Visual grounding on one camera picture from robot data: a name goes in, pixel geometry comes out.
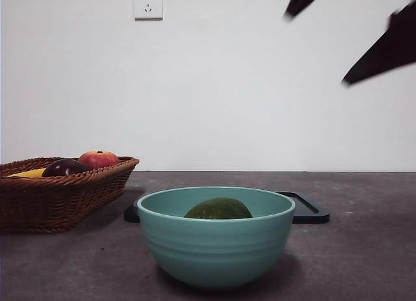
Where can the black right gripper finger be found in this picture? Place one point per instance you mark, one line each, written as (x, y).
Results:
(386, 50)
(302, 0)

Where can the green avocado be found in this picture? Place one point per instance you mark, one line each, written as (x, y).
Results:
(217, 209)

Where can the teal ribbed bowl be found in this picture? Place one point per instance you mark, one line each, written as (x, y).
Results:
(214, 249)

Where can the black rectangular tray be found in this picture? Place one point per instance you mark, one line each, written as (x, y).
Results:
(308, 216)

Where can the red apple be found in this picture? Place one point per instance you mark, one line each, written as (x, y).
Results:
(99, 159)

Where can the dark purple fruit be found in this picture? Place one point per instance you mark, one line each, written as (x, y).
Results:
(65, 167)

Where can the yellow fruit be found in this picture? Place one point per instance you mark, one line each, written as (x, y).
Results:
(27, 173)

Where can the brown wicker basket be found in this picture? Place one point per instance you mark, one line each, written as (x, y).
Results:
(48, 203)

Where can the white wall socket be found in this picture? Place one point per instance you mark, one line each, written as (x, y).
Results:
(148, 5)

